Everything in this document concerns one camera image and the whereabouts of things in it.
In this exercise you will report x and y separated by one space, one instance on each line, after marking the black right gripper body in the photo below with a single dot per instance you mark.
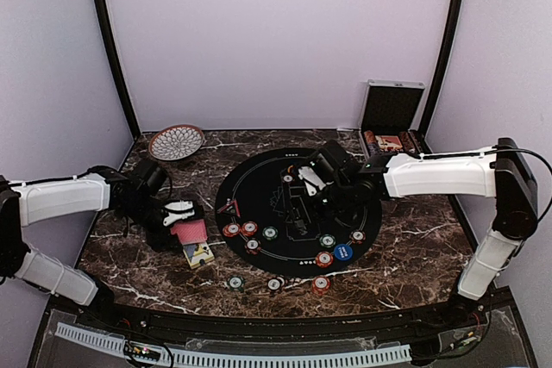
295 202

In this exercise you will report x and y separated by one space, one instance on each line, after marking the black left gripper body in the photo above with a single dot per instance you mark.
163 235

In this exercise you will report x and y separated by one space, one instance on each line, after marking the red playing card deck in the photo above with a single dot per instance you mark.
190 232

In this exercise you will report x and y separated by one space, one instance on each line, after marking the blue small blind button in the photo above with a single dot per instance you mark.
343 252

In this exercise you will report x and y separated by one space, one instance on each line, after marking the red poker chip stack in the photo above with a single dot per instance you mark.
320 285

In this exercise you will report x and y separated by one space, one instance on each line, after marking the green poker chip stack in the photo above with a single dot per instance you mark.
236 283

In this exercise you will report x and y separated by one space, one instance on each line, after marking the brown poker chip stack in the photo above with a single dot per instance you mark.
275 284

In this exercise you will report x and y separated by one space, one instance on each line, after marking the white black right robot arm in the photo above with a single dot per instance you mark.
331 181

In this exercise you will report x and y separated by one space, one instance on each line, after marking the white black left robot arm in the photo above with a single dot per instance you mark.
100 188

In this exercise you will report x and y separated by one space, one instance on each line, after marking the floral patterned ceramic bowl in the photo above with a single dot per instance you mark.
176 142

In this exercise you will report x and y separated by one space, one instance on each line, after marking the round black poker mat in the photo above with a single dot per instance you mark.
256 184

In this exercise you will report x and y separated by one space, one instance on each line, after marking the aluminium poker chip case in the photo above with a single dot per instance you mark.
387 115

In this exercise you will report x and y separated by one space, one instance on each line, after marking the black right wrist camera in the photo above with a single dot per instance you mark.
332 160

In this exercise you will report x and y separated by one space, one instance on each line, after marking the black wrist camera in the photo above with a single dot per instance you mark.
332 160
149 176

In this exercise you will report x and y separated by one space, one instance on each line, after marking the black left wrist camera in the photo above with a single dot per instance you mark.
149 176

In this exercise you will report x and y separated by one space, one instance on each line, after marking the white slotted cable duct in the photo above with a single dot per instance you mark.
202 353

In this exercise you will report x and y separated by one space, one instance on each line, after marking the black front table rail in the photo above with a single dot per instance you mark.
410 324

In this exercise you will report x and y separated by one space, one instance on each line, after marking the left black frame post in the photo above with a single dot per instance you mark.
109 44

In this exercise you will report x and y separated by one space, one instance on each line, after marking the black frame post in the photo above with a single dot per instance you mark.
445 50
109 44

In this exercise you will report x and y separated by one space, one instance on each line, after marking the right black frame post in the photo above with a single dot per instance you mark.
445 50

